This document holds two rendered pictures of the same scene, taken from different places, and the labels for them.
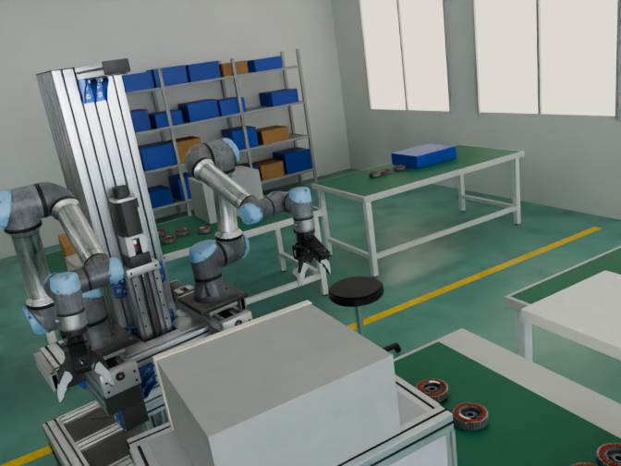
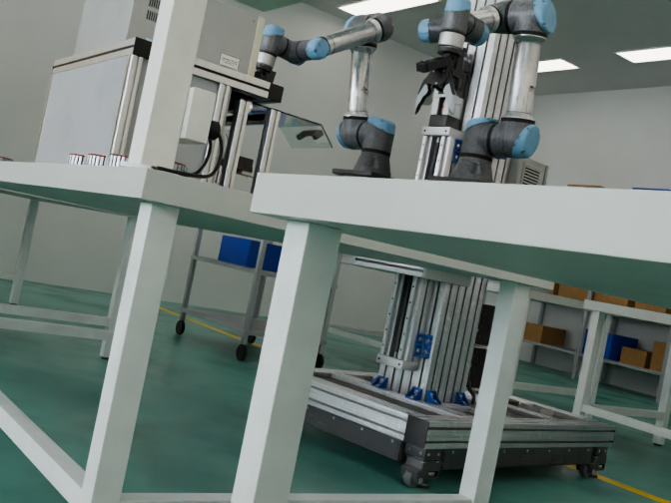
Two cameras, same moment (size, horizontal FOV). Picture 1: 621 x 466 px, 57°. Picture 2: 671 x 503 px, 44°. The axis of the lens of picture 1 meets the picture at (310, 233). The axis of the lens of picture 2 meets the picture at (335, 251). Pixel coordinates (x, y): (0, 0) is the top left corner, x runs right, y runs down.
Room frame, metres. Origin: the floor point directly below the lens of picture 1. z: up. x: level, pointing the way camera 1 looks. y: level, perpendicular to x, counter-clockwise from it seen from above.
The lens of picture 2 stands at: (1.43, -2.40, 0.65)
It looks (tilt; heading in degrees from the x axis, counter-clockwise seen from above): 1 degrees up; 82
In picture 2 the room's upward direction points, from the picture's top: 11 degrees clockwise
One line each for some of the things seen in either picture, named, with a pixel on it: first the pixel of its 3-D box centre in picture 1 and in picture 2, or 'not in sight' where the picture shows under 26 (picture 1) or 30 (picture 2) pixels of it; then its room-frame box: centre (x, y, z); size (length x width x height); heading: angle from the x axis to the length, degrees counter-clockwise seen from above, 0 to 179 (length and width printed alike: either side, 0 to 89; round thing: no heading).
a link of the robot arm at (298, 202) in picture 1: (300, 202); (456, 18); (2.00, 0.02, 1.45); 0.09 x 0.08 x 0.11; 43
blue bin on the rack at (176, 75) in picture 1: (166, 76); not in sight; (7.84, 1.56, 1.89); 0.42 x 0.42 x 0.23; 25
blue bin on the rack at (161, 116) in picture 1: (164, 118); not in sight; (7.78, 1.70, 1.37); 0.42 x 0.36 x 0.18; 29
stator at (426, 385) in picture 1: (432, 390); not in sight; (1.75, -0.35, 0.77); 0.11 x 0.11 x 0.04
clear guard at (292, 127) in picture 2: not in sight; (269, 125); (1.53, 0.15, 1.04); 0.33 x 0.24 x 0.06; 27
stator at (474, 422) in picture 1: (470, 416); not in sight; (1.58, -0.43, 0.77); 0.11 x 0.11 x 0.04
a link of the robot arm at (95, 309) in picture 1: (84, 301); (377, 134); (1.99, 0.87, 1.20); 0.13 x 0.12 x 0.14; 123
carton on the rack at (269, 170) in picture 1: (267, 169); not in sight; (8.40, 0.50, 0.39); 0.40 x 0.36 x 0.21; 26
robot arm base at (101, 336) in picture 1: (94, 329); (373, 163); (1.99, 0.86, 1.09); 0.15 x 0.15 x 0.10
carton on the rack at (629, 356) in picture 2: not in sight; (644, 358); (5.88, 5.43, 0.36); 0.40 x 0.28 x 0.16; 28
